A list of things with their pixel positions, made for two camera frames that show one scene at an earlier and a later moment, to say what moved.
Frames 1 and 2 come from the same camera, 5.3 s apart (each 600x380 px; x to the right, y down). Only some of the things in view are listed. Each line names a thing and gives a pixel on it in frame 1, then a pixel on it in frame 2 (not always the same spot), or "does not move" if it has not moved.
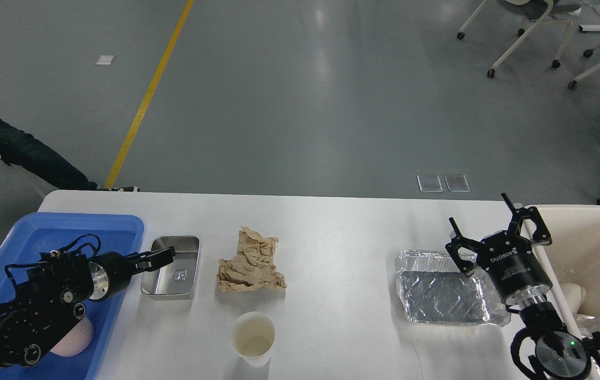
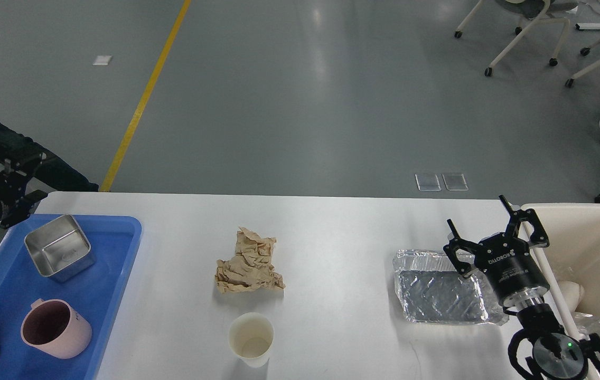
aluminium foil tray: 432,287 does not move
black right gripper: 509,259 does not move
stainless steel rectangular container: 177,281 → 59,249
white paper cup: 252,335 does not move
